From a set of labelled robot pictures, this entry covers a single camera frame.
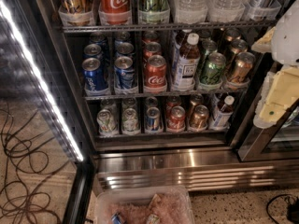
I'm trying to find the brown tea bottle bottom shelf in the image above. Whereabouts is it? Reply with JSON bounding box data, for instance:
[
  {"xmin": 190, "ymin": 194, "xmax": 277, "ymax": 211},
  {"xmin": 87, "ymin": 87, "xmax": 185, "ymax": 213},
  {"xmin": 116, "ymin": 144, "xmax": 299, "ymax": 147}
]
[{"xmin": 208, "ymin": 95, "xmax": 235, "ymax": 131}]

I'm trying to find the gold can top shelf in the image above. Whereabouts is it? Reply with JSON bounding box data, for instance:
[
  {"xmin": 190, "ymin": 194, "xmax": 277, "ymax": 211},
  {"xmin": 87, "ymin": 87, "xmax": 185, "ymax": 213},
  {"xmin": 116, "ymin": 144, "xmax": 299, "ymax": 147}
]
[{"xmin": 59, "ymin": 0, "xmax": 93, "ymax": 26}]

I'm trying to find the blue can bottom shelf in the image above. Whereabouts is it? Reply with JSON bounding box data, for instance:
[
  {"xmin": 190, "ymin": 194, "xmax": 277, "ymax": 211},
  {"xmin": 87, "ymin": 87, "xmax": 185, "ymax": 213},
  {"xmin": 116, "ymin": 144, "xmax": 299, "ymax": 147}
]
[{"xmin": 146, "ymin": 107, "xmax": 161, "ymax": 133}]

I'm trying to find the blue pepsi can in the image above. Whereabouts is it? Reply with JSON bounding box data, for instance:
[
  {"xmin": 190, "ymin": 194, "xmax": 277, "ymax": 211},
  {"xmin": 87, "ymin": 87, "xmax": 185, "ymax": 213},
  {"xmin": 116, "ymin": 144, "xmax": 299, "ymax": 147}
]
[
  {"xmin": 83, "ymin": 44, "xmax": 104, "ymax": 61},
  {"xmin": 82, "ymin": 58, "xmax": 108, "ymax": 96}
]

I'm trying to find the middle wire shelf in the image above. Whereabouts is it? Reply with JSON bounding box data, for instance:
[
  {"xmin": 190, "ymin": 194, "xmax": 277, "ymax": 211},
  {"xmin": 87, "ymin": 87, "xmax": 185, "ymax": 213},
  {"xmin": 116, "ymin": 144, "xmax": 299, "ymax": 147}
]
[{"xmin": 83, "ymin": 88, "xmax": 246, "ymax": 101}]

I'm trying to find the gold can bottom shelf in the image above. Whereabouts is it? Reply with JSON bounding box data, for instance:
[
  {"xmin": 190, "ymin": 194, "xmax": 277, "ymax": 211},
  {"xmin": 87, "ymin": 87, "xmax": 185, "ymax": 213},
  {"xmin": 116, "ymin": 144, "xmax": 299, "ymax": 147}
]
[{"xmin": 189, "ymin": 105, "xmax": 209, "ymax": 131}]

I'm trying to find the silver can top shelf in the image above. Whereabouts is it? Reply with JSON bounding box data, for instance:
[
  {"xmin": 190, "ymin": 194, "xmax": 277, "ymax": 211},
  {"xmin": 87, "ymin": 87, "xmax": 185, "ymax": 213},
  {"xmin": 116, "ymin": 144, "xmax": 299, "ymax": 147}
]
[{"xmin": 242, "ymin": 0, "xmax": 281, "ymax": 21}]

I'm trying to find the red can bottom shelf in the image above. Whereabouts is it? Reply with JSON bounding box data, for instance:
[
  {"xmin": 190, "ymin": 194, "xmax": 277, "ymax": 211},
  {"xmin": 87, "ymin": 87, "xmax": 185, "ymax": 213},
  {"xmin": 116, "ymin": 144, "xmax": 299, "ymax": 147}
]
[{"xmin": 167, "ymin": 105, "xmax": 185, "ymax": 132}]

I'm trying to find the red cola can shelf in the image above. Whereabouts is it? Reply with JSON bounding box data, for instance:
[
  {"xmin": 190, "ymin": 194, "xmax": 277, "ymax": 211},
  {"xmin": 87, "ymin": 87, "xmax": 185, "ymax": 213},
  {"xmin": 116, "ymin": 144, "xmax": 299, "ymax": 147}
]
[
  {"xmin": 100, "ymin": 0, "xmax": 131, "ymax": 24},
  {"xmin": 144, "ymin": 55, "xmax": 167, "ymax": 93}
]

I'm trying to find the stainless steel fridge base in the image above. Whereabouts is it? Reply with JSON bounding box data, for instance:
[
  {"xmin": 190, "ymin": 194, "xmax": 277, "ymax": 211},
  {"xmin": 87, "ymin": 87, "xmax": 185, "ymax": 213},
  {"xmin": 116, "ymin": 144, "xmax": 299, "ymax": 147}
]
[{"xmin": 93, "ymin": 148, "xmax": 299, "ymax": 194}]

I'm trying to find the green white can bottom left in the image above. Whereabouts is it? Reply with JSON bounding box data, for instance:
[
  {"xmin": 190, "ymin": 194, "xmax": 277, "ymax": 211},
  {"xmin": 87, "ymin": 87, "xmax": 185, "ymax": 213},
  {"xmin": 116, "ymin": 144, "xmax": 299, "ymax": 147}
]
[{"xmin": 97, "ymin": 109, "xmax": 118, "ymax": 136}]

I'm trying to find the gold can middle shelf behind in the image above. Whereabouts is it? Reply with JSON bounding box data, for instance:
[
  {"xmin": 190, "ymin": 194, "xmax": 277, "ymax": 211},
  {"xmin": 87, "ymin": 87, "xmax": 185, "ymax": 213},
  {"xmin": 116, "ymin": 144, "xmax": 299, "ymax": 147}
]
[{"xmin": 224, "ymin": 39, "xmax": 249, "ymax": 63}]

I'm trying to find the wire shelf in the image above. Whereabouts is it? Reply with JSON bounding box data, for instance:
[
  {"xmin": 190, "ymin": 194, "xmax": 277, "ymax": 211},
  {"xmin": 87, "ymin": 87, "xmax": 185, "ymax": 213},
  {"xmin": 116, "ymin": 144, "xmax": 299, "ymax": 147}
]
[
  {"xmin": 59, "ymin": 21, "xmax": 277, "ymax": 34},
  {"xmin": 83, "ymin": 88, "xmax": 246, "ymax": 101}
]

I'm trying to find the right fridge glass door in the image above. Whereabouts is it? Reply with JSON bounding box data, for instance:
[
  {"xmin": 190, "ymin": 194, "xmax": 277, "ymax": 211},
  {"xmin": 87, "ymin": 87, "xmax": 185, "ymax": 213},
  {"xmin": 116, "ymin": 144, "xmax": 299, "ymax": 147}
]
[{"xmin": 237, "ymin": 63, "xmax": 299, "ymax": 162}]

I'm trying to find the top wire shelf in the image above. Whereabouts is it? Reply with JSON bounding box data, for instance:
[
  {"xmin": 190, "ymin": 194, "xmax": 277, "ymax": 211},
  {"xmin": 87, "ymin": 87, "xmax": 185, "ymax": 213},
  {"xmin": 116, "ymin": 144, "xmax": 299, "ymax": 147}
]
[{"xmin": 59, "ymin": 21, "xmax": 277, "ymax": 34}]

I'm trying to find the brown tea bottle white cap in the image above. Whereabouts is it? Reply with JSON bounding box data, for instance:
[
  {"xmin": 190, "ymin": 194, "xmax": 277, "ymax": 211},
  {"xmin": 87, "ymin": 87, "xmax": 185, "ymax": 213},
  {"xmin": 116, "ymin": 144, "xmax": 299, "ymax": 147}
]
[{"xmin": 173, "ymin": 33, "xmax": 200, "ymax": 91}]

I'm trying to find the red cola can behind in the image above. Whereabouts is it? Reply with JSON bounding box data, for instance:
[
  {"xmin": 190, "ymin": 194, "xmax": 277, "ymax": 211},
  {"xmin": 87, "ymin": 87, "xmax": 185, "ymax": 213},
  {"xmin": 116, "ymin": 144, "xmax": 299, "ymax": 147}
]
[{"xmin": 143, "ymin": 42, "xmax": 162, "ymax": 59}]

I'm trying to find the green can top shelf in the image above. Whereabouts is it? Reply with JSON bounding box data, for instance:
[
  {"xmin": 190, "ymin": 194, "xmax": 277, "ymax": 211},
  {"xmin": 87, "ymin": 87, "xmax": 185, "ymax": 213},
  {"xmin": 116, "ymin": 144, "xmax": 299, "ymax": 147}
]
[{"xmin": 138, "ymin": 0, "xmax": 169, "ymax": 24}]

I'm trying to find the red cola can middle shelf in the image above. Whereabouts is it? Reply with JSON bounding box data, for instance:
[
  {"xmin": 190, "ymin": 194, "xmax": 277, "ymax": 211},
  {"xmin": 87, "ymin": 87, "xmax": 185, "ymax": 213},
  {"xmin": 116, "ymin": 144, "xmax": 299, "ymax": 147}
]
[{"xmin": 144, "ymin": 55, "xmax": 167, "ymax": 93}]

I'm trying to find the green white can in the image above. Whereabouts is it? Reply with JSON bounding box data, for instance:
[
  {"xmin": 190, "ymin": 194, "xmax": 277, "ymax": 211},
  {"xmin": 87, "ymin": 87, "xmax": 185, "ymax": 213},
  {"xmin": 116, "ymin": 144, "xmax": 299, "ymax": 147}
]
[
  {"xmin": 121, "ymin": 108, "xmax": 140, "ymax": 134},
  {"xmin": 97, "ymin": 109, "xmax": 118, "ymax": 136}
]

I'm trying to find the clear water bottle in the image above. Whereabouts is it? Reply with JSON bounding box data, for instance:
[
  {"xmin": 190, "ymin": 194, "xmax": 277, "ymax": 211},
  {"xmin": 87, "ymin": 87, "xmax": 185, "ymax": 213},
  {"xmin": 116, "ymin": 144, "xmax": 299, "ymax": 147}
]
[
  {"xmin": 170, "ymin": 0, "xmax": 207, "ymax": 24},
  {"xmin": 207, "ymin": 0, "xmax": 245, "ymax": 22}
]

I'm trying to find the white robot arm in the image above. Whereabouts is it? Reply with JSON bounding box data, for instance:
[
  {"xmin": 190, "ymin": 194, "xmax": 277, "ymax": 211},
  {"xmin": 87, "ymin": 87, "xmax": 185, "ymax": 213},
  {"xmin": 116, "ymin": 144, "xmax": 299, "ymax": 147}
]
[{"xmin": 251, "ymin": 0, "xmax": 299, "ymax": 129}]

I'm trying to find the black cable and plug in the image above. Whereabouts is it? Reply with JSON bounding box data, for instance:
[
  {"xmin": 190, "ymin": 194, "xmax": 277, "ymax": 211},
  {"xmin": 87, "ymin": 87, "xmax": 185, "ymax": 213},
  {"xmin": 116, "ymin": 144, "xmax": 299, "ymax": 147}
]
[{"xmin": 265, "ymin": 193, "xmax": 299, "ymax": 224}]

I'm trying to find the brown cable on floor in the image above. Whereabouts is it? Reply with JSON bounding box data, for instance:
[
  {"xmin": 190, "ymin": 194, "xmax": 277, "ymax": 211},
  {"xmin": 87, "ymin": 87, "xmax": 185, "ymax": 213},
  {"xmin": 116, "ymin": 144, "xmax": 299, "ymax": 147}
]
[{"xmin": 0, "ymin": 107, "xmax": 71, "ymax": 224}]

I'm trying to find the clear plastic bin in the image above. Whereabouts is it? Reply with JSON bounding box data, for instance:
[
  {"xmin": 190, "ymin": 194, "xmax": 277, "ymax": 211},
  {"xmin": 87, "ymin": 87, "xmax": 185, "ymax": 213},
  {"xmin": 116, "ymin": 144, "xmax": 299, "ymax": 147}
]
[{"xmin": 94, "ymin": 186, "xmax": 195, "ymax": 224}]

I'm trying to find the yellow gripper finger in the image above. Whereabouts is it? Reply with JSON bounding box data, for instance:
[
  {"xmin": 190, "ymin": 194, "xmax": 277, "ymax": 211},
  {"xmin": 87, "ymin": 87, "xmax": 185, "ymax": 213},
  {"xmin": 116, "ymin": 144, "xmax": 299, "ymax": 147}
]
[
  {"xmin": 251, "ymin": 27, "xmax": 276, "ymax": 53},
  {"xmin": 253, "ymin": 65, "xmax": 299, "ymax": 129}
]

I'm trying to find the open glass fridge door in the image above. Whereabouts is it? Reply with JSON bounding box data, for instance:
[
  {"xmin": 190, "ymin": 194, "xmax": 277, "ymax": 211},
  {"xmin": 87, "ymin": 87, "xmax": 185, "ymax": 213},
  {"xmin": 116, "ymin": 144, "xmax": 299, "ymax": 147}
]
[{"xmin": 0, "ymin": 0, "xmax": 95, "ymax": 224}]

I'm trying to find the blue pepsi can behind front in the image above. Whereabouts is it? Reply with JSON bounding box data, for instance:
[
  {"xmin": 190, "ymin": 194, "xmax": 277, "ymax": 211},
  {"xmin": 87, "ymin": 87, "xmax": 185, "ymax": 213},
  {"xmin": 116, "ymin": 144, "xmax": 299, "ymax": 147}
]
[{"xmin": 83, "ymin": 44, "xmax": 104, "ymax": 61}]

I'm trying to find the red cola can top shelf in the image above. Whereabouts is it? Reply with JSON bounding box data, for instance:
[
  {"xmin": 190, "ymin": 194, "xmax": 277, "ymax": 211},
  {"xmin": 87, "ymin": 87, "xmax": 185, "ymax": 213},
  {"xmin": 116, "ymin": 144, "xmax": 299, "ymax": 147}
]
[{"xmin": 100, "ymin": 0, "xmax": 131, "ymax": 24}]

